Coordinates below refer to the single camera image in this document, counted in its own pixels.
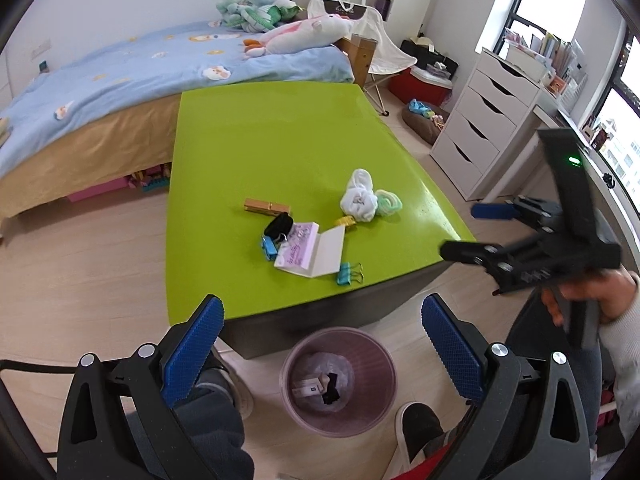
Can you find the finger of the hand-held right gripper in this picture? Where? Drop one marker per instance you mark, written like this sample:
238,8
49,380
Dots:
465,251
492,211

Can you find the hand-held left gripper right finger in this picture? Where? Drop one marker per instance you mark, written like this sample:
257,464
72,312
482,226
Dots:
452,350

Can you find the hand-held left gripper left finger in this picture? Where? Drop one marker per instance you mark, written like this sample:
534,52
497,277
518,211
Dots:
192,350

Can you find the yellow tape measure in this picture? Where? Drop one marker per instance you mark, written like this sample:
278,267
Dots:
345,221

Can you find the purple trash bin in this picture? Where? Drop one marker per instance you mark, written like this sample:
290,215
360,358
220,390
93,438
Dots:
337,410

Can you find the person's right forearm white sleeve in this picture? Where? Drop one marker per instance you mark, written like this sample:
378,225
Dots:
625,375

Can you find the person's right hand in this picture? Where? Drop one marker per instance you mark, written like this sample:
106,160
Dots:
620,295

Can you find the white shoe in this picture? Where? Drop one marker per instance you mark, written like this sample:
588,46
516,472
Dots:
241,391

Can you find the person's left leg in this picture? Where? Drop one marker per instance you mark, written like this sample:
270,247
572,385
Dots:
215,425

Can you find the black shoe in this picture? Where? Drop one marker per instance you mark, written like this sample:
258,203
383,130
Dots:
420,422

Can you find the light green rolled sock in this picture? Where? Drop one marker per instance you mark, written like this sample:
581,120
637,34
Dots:
389,203

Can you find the white drawer cabinet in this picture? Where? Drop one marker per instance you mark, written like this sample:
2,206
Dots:
480,115

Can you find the brown basket with items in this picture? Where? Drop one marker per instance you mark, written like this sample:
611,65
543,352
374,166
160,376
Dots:
422,127

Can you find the white rolled sock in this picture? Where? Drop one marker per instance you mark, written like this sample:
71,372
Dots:
357,200

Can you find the white packet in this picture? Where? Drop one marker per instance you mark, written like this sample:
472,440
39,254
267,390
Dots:
307,389

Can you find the blue binder clip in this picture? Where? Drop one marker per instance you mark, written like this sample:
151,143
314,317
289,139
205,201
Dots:
345,274
270,249

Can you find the black crumpled item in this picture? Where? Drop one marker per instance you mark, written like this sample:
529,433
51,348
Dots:
332,387

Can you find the red box white lid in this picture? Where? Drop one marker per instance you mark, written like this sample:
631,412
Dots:
420,90

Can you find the pink white notepad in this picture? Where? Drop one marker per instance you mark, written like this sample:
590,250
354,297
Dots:
300,247

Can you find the black binder clip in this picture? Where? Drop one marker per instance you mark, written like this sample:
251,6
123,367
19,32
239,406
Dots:
278,225

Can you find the wooden clothespin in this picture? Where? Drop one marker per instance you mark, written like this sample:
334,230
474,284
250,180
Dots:
265,206

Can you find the row of books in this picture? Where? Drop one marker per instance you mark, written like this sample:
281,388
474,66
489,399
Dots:
545,47

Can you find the black bag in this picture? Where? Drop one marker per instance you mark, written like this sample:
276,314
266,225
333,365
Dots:
430,57

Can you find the toy building blocks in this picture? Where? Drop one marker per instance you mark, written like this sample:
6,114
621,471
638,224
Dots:
150,180

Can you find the pink flat box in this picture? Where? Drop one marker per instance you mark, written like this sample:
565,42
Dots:
97,191

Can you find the white folding chair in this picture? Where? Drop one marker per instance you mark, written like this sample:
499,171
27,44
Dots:
385,50

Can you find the wooden bed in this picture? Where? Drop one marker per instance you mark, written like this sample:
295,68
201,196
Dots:
100,145

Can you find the pink white plush toy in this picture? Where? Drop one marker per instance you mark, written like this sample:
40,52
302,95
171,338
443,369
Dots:
305,35

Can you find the light blue printed blanket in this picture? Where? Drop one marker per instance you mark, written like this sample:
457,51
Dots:
125,70

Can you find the green plush toy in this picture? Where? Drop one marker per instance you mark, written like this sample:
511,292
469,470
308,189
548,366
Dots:
270,15

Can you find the teal plush toy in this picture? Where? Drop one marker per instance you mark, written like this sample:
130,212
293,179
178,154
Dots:
235,10

